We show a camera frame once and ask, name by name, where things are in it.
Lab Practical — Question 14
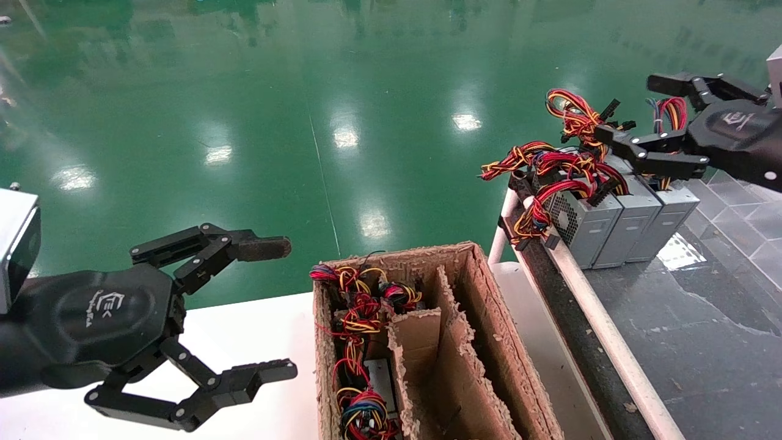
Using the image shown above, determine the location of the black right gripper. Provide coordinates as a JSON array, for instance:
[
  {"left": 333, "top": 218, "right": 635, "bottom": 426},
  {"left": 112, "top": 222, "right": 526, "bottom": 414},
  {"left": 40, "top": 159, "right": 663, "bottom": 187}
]
[{"left": 594, "top": 72, "right": 782, "bottom": 193}]

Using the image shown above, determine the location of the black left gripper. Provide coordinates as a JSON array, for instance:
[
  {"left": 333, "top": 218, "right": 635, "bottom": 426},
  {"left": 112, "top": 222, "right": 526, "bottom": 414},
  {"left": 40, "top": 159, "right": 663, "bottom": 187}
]
[{"left": 18, "top": 223, "right": 298, "bottom": 432}]

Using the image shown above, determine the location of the grey power supply with cables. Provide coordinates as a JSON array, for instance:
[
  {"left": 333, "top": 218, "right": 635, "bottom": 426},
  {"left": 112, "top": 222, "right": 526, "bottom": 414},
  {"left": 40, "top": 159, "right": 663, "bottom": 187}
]
[
  {"left": 310, "top": 263, "right": 389, "bottom": 343},
  {"left": 379, "top": 281, "right": 423, "bottom": 312},
  {"left": 626, "top": 97, "right": 701, "bottom": 263},
  {"left": 333, "top": 357, "right": 401, "bottom": 440},
  {"left": 480, "top": 142, "right": 663, "bottom": 270},
  {"left": 546, "top": 89, "right": 637, "bottom": 178}
]

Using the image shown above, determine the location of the clear acrylic divider rack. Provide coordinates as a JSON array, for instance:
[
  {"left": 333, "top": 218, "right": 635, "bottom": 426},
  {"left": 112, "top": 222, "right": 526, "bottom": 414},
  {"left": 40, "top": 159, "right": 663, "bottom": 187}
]
[{"left": 690, "top": 168, "right": 782, "bottom": 294}]

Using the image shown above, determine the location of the grey power supply fan grille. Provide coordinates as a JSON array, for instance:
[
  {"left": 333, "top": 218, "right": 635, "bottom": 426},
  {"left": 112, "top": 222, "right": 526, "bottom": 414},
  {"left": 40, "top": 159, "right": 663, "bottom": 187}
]
[{"left": 512, "top": 177, "right": 624, "bottom": 270}]

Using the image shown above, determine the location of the black pipe joint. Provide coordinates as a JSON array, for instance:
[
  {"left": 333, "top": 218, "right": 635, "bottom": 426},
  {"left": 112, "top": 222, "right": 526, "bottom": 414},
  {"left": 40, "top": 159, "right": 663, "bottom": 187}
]
[{"left": 509, "top": 170, "right": 537, "bottom": 197}]

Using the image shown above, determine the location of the brown cardboard compartment box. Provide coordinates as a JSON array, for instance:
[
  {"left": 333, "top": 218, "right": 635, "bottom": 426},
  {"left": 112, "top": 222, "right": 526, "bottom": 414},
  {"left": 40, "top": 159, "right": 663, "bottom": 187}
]
[{"left": 313, "top": 241, "right": 566, "bottom": 440}]

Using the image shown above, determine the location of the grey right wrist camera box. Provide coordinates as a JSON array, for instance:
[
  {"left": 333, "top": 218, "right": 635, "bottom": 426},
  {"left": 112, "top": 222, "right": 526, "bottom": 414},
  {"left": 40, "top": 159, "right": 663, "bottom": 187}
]
[{"left": 767, "top": 44, "right": 782, "bottom": 109}]

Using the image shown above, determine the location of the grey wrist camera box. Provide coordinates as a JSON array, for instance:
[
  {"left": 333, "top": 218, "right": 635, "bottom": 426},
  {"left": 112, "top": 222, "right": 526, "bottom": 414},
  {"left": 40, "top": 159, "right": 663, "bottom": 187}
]
[
  {"left": 767, "top": 44, "right": 782, "bottom": 109},
  {"left": 0, "top": 189, "right": 42, "bottom": 314}
]

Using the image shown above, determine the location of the short white frame pipe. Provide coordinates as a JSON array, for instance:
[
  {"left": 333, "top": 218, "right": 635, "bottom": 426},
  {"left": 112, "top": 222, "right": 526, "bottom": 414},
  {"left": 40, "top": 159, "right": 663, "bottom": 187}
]
[{"left": 488, "top": 186, "right": 520, "bottom": 265}]

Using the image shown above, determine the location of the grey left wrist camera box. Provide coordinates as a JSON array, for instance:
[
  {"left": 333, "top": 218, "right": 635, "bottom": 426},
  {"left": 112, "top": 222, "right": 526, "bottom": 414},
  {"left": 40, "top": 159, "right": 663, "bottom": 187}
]
[{"left": 0, "top": 189, "right": 42, "bottom": 314}]

